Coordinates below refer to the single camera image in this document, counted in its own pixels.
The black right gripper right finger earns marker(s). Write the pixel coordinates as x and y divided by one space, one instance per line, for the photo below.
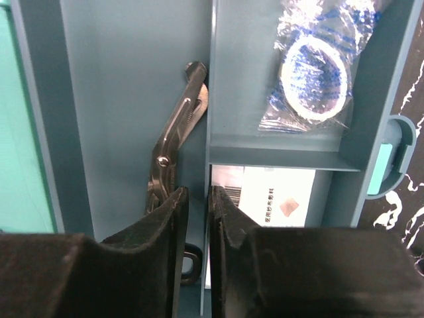
306 272

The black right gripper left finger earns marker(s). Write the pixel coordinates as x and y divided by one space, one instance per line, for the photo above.
133 273

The blue white bandage packet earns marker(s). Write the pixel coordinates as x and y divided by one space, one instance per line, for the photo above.
272 197

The black small scissors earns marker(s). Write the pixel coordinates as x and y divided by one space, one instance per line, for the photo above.
189 109

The dark teal divider tray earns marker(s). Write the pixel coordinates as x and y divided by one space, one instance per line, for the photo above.
104 77

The small tape roll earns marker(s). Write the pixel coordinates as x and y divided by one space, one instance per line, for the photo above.
318 43

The teal medicine kit box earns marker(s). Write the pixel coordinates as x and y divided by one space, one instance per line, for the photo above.
25 201

